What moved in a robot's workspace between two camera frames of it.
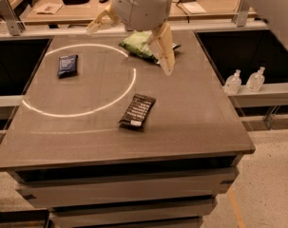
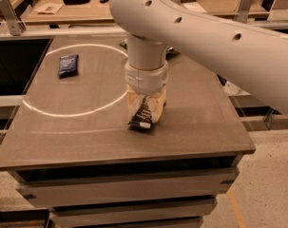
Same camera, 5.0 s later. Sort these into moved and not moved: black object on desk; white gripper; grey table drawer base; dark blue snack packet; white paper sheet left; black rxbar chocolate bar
Moved: black rxbar chocolate bar; white gripper
Not moved: black object on desk; dark blue snack packet; grey table drawer base; white paper sheet left
